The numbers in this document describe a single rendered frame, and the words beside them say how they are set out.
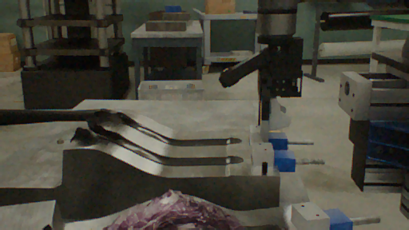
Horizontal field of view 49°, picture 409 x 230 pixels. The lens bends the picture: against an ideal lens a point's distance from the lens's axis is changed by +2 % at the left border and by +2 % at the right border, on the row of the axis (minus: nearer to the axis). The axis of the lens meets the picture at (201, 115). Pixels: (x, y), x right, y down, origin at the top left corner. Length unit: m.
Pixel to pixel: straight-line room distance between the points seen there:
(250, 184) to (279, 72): 0.23
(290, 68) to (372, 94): 0.26
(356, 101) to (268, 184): 0.38
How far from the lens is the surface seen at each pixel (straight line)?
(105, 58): 4.68
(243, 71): 0.86
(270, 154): 0.80
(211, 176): 0.76
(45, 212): 0.64
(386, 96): 1.08
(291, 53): 0.87
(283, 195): 0.91
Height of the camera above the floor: 1.19
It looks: 16 degrees down
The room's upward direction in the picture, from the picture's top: straight up
